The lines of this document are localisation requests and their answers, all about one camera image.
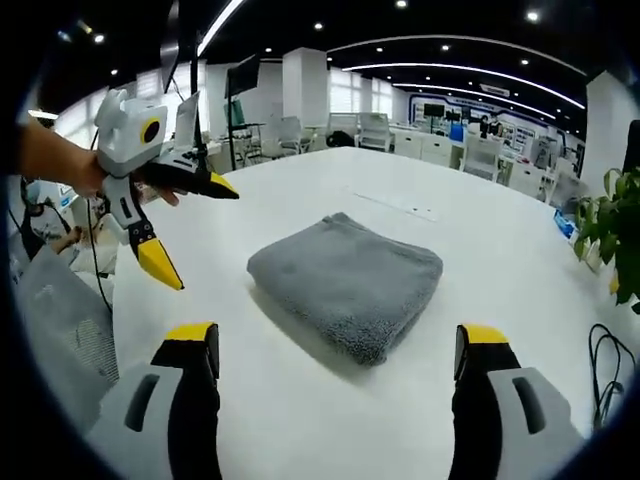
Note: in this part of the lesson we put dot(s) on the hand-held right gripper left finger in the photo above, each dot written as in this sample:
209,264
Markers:
145,425

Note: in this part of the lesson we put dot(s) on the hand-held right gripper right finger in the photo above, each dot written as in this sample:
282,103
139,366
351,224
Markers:
505,425

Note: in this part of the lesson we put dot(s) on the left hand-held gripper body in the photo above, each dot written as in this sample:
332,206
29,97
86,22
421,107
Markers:
127,140

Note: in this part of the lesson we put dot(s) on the grey towel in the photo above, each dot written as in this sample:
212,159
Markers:
345,285

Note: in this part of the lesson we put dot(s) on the person's left hand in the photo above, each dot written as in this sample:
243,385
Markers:
87,175

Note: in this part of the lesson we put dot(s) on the white monitor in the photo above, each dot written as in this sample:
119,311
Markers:
187,120

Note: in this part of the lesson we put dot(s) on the green board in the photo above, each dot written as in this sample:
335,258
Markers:
238,111

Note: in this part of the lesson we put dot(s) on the white office chair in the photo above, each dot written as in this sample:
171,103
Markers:
342,122
374,130
295,135
481,157

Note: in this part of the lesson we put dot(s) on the grey mesh chair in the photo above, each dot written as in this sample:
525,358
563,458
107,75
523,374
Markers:
65,325

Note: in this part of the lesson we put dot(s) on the white table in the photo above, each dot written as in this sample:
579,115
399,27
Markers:
500,280

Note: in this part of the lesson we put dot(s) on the black bag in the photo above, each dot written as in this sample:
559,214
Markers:
340,139

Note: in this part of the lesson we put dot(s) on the white socket panel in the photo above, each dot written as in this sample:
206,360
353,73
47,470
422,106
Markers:
400,206

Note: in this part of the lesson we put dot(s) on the blue packet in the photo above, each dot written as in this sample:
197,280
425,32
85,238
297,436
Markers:
565,222

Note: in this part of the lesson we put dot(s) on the green potted plant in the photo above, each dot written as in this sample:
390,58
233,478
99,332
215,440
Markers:
610,225

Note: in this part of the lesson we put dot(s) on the blue box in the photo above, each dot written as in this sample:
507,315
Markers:
457,132

